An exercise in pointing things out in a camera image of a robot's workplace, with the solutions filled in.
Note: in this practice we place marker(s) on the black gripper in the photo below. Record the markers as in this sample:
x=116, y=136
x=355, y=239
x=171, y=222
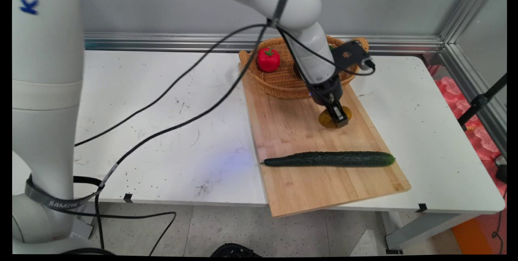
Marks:
x=327, y=90

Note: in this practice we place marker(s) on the yellow round slice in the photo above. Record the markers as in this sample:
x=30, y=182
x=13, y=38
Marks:
x=323, y=120

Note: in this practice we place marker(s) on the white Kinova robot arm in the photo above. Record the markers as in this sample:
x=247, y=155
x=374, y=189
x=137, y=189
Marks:
x=44, y=50

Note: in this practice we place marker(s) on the dark green cucumber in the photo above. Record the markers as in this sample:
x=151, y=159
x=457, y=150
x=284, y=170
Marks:
x=327, y=159

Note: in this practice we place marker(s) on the bamboo cutting board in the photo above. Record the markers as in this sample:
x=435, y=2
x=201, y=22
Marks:
x=307, y=188

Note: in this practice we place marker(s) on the red tomato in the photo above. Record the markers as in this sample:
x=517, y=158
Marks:
x=268, y=59

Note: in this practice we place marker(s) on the black tape marker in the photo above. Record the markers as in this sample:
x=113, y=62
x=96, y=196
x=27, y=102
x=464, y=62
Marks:
x=128, y=198
x=422, y=208

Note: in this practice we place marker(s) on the grey metal table leg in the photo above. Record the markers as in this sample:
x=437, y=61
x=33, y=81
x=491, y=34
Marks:
x=421, y=228

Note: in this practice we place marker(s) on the red foam mat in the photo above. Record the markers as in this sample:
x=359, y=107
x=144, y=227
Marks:
x=477, y=135

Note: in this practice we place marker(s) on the black tripod stand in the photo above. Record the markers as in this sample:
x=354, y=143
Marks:
x=479, y=101

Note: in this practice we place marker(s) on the black round floor device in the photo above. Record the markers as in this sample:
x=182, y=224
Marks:
x=234, y=251

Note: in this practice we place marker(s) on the small black device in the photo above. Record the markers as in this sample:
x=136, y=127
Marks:
x=502, y=170

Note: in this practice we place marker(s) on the orange box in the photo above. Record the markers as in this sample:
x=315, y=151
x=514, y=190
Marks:
x=469, y=236

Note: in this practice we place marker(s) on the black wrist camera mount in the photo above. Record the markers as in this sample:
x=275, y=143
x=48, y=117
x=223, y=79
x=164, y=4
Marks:
x=350, y=55

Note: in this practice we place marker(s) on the sloping aluminium frame rail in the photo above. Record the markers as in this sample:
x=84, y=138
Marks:
x=471, y=91

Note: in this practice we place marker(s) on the aluminium corner post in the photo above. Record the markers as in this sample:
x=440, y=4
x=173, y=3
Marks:
x=471, y=8

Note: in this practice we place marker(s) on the horizontal aluminium frame rail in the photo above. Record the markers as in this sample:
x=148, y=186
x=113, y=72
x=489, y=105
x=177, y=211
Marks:
x=182, y=41

